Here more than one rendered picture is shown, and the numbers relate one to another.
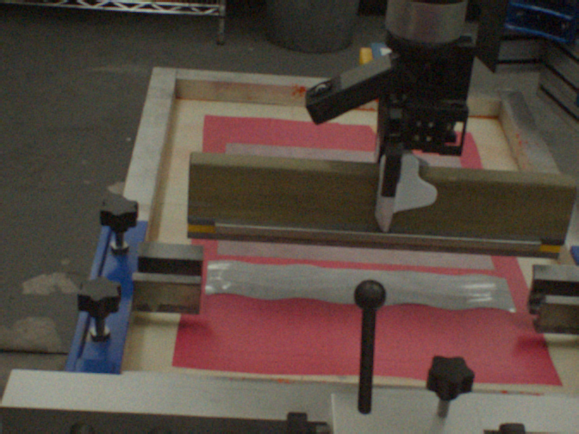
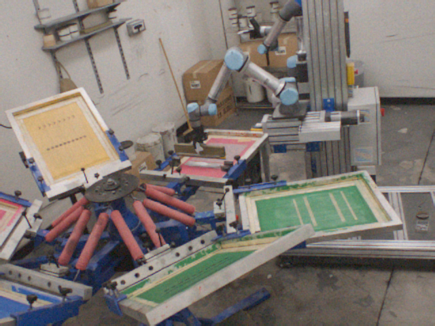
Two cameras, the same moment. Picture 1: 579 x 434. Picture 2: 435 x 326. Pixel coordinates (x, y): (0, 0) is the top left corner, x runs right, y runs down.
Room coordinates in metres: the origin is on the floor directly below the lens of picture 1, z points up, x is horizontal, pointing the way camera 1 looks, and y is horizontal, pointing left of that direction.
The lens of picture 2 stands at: (-1.31, -1.96, 2.43)
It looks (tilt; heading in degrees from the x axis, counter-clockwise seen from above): 26 degrees down; 37
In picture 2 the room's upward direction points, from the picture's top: 11 degrees counter-clockwise
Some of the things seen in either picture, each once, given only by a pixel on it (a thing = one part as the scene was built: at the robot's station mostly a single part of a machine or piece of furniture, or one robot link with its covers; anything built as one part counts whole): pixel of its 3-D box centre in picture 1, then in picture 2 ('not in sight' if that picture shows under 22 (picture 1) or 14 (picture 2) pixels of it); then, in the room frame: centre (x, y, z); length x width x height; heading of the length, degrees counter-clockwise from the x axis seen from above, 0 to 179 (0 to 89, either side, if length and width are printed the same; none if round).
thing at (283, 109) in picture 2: not in sight; (289, 103); (1.42, -0.62, 1.31); 0.15 x 0.15 x 0.10
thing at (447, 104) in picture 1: (421, 90); (198, 133); (1.00, -0.12, 1.23); 0.09 x 0.08 x 0.12; 94
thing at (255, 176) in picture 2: not in sight; (243, 174); (1.26, -0.26, 0.79); 0.46 x 0.09 x 0.33; 3
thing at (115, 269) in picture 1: (110, 311); (166, 166); (0.94, 0.18, 0.98); 0.30 x 0.05 x 0.07; 3
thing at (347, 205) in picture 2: not in sight; (283, 200); (0.64, -0.90, 1.05); 1.08 x 0.61 x 0.23; 123
